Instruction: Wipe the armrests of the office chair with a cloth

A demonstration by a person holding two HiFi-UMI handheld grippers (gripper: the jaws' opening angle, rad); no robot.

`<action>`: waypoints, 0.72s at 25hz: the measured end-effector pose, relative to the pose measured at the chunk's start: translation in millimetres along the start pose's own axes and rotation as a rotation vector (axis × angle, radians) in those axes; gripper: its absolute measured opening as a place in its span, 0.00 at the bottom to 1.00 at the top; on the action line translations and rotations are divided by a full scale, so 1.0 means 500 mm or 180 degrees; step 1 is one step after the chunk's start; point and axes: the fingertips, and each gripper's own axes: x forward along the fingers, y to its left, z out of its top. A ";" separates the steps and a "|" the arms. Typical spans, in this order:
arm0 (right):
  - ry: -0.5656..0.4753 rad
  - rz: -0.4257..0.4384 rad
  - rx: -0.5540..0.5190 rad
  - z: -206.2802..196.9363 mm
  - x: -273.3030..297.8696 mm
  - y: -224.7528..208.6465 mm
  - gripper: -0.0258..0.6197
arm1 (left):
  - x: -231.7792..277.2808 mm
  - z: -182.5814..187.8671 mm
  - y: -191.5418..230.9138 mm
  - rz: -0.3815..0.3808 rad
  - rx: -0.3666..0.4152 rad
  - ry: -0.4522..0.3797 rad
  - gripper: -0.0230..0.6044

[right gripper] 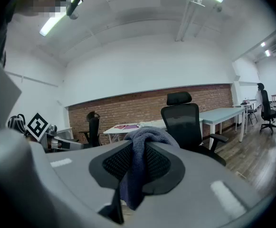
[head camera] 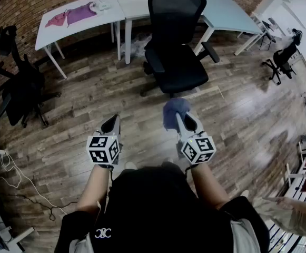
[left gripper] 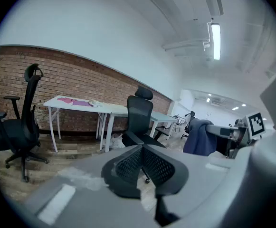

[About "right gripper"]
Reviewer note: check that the black swivel chair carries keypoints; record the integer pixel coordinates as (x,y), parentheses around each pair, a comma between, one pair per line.
(268,110)

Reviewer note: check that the white and green packet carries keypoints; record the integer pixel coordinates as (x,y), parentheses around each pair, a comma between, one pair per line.
(143,124)

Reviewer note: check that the folding chair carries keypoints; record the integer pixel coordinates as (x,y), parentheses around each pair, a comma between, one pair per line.
(253,114)

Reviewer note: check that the black office chair without headrest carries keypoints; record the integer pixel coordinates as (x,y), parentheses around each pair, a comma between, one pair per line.
(93,129)

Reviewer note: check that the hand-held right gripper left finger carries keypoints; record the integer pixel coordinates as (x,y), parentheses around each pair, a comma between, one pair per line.
(76,170)

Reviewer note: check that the small white table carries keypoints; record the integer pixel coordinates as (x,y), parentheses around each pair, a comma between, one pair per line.
(249,104)

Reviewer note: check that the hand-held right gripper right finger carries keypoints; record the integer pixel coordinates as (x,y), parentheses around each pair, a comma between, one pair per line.
(199,174)

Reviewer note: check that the purple cloth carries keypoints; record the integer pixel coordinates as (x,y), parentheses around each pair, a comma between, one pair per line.
(130,127)

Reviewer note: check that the curved white table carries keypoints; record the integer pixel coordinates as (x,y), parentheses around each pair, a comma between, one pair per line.
(111,130)

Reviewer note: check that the pink cloth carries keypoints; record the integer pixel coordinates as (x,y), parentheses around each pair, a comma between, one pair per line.
(118,127)

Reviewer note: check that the black chair armrest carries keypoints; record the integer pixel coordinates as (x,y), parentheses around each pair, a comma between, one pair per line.
(219,138)

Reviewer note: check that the white table with grommet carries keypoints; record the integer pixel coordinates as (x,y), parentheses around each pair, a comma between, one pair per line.
(155,123)

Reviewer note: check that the blue-grey cloth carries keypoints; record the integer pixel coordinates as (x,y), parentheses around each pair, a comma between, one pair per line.
(137,165)

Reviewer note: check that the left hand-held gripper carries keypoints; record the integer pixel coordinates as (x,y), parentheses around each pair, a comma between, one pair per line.
(37,127)

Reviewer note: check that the white ceiling pipe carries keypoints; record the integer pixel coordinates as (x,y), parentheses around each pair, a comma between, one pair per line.
(184,20)

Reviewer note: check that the small ceiling light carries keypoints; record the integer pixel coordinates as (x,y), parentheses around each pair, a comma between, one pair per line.
(267,53)
(263,44)

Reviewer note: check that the light blue table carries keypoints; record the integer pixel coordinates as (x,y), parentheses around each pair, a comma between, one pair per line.
(223,115)

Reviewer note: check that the black mesh office chair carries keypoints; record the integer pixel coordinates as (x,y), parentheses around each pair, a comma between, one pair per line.
(180,125)

